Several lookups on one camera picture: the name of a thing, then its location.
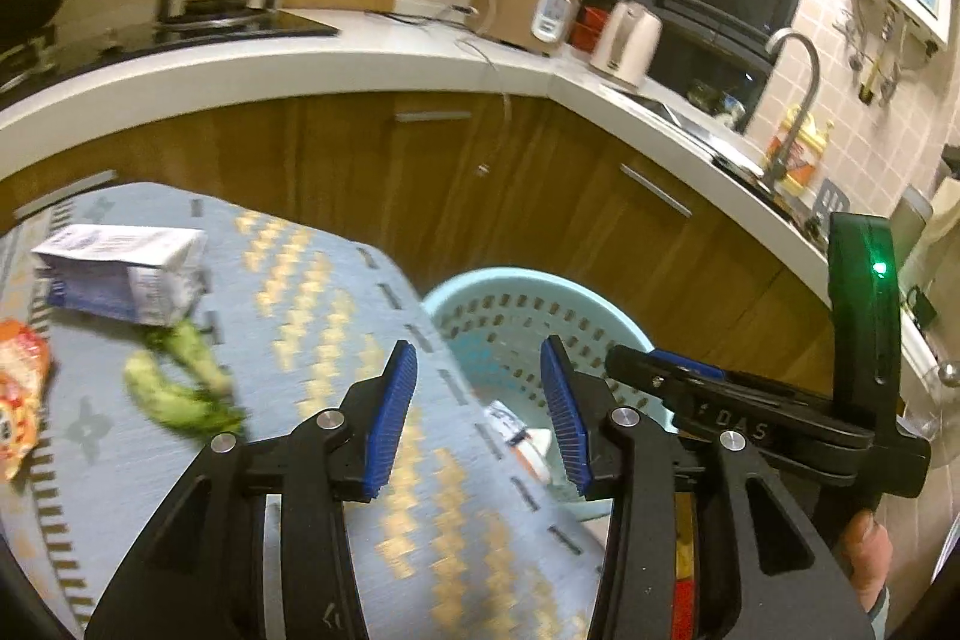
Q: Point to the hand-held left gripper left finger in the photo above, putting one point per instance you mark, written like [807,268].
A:
[390,419]

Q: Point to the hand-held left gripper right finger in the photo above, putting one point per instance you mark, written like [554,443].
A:
[564,419]

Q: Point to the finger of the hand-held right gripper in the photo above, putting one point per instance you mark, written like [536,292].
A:
[637,370]

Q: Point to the light blue plastic basket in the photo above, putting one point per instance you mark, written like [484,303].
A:
[495,310]

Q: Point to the green broccoli piece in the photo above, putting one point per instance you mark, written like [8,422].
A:
[195,355]
[161,400]

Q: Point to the blue white milk carton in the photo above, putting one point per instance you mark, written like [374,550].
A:
[112,280]

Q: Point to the orange snack packet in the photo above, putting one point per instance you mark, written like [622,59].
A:
[19,400]

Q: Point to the person's right hand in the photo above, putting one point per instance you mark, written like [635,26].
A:
[866,557]

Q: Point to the grey zigzag patterned tablecloth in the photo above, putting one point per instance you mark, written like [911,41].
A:
[315,310]

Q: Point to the yellow dish soap bottle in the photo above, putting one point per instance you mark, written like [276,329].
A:
[802,160]

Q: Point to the wooden base cabinet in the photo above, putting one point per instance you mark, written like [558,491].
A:
[337,175]

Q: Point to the steel kitchen faucet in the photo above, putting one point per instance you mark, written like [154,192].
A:
[810,78]

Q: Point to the white electric kettle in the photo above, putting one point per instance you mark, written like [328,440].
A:
[626,48]

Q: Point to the red bowls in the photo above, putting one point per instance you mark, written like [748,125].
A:
[589,29]

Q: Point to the beige rice cooker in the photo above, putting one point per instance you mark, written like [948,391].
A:
[517,3]

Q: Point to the black gas stove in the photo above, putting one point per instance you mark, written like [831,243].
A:
[225,21]

